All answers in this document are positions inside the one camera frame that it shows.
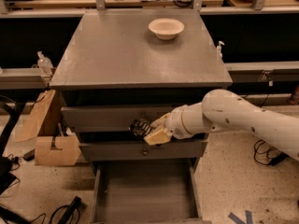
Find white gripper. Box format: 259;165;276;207
144;105;189;146

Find black rxbar chocolate bar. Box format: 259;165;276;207
129;119;153;138

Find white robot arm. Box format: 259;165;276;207
144;89;299;161

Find grey middle drawer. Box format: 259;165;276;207
79;139;207;161

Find grey top drawer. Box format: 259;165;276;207
62;105;174;133

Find grey open bottom drawer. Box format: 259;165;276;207
90;159;212;224

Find grey drawer cabinet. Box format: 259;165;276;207
50;8;234;173

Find white pump dispenser bottle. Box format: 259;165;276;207
216;41;225;58

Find white bowl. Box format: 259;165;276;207
149;18;185;40

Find black device bottom left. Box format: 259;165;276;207
49;196;81;224

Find brown cardboard box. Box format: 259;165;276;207
15;90;81;166

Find clear plastic bottle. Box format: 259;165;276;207
37;51;53;76

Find black chair at left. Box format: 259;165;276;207
0;95;22;195

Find black cable on floor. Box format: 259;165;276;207
252;139;290;167

